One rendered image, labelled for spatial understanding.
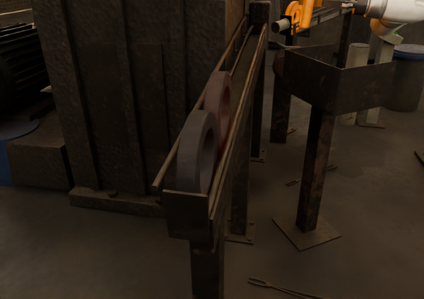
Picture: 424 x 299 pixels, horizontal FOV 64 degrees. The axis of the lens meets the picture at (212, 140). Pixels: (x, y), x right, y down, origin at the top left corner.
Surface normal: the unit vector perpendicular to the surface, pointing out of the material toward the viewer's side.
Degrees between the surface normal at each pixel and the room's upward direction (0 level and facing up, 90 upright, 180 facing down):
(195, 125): 21
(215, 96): 46
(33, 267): 0
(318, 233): 0
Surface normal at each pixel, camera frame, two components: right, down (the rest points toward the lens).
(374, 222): 0.00, -0.89
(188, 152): -0.17, -0.18
